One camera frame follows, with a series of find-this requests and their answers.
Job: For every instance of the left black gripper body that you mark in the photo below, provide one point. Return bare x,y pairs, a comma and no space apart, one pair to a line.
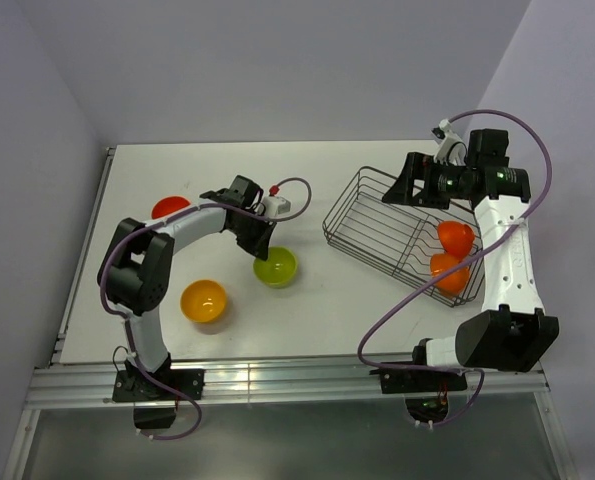
250,232

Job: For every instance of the yellow-orange bowl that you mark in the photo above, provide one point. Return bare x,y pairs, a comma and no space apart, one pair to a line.
203,301

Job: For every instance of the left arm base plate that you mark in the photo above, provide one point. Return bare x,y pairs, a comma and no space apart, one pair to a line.
155,408

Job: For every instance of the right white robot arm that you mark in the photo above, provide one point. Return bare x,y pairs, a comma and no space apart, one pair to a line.
512,331

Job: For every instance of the red-orange plastic bowl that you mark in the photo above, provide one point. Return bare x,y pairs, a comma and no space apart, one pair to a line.
456,238

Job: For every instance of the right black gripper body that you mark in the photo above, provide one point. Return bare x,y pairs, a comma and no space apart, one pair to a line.
441,182

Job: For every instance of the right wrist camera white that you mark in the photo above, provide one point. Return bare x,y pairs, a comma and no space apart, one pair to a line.
451,148

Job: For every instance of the dark wire dish rack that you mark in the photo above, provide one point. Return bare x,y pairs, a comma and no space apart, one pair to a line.
396,240

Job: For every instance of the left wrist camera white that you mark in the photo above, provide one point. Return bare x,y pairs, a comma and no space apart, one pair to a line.
273,205

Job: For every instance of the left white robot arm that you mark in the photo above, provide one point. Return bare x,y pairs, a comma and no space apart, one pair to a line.
135,273

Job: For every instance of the lime green bowl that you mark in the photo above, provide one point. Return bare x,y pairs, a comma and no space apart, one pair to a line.
278,270

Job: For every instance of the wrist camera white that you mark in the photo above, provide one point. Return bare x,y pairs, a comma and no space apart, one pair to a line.
451,148
273,205

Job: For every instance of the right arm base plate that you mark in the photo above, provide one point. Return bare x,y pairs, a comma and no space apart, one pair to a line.
425,392

